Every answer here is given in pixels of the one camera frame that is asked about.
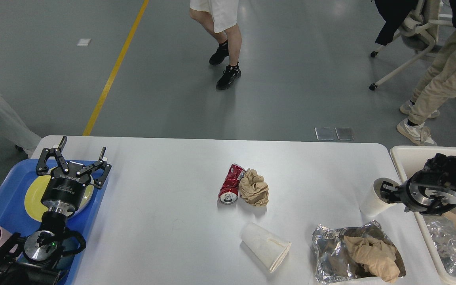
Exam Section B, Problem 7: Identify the person in light grey trousers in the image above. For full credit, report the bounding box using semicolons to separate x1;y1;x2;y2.
0;94;42;158

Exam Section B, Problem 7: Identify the person in khaki trousers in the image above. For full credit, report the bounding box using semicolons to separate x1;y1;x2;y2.
396;0;456;146

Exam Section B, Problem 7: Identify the white paper cup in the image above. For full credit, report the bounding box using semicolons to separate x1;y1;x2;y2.
359;177;400;218
241;222;292;273

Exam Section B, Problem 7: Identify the crumpled brown paper on foil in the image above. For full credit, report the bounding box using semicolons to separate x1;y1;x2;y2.
344;235;401;283

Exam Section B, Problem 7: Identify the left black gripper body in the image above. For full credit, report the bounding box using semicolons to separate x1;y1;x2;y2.
40;164;93;216

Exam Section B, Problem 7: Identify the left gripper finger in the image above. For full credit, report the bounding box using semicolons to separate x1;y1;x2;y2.
36;137;69;176
76;147;112;189

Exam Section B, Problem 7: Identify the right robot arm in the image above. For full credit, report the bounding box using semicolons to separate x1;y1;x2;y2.
378;153;456;215

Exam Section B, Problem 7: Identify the small crumpled brown paper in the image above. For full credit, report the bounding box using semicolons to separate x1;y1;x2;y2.
239;169;269;206

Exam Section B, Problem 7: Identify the flattened white paper cup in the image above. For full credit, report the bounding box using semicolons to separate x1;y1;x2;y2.
241;222;292;273

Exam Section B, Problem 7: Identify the beige plastic bin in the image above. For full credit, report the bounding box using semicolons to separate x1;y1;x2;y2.
390;146;456;285

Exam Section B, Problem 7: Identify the teal green mug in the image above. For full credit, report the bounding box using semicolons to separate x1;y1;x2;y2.
56;237;78;270

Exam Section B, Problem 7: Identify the white office chair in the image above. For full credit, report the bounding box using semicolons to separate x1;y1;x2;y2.
369;0;452;91

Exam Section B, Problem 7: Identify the yellow plastic plate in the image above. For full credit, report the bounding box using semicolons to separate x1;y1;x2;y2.
24;176;94;222

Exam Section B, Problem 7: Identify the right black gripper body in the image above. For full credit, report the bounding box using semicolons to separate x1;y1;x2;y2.
398;179;456;215

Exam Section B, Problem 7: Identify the foil sheet with paper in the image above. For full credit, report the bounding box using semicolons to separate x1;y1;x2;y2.
312;220;407;285

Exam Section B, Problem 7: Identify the crushed red soda can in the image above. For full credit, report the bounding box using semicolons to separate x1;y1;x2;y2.
218;164;246;205

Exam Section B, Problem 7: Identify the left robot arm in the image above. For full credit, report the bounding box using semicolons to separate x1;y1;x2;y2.
0;137;112;285

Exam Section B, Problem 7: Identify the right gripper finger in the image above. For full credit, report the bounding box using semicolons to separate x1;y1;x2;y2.
379;181;404;204

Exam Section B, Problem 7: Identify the person in white shorts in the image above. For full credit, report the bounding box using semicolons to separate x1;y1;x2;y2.
189;0;242;90

